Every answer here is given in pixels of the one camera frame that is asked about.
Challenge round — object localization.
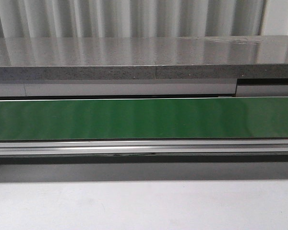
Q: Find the green conveyor belt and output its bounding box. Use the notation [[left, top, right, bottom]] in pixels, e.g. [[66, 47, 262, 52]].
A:
[[0, 97, 288, 141]]

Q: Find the white pleated curtain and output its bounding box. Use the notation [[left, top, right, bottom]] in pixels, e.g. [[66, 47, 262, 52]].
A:
[[0, 0, 288, 38]]

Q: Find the grey speckled stone counter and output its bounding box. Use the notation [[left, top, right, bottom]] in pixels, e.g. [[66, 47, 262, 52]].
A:
[[0, 34, 288, 97]]

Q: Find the aluminium conveyor frame rail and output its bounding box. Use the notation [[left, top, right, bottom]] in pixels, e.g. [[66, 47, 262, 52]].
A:
[[0, 138, 288, 156]]

